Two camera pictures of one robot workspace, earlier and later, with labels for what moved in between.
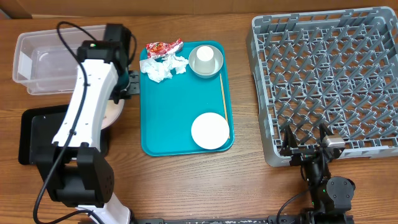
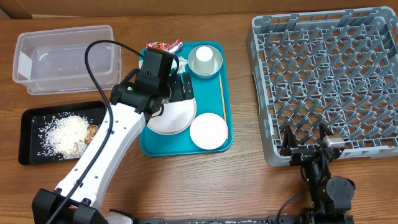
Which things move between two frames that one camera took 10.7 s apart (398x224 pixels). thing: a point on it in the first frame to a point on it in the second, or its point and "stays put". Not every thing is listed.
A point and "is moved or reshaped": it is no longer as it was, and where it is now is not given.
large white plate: x=112 y=111 is moved or reshaped
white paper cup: x=204 y=62 stays put
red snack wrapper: x=156 y=49 stays put
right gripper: x=301 y=155 stays put
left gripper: x=135 y=79 to x=178 y=91
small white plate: x=210 y=130 stays put
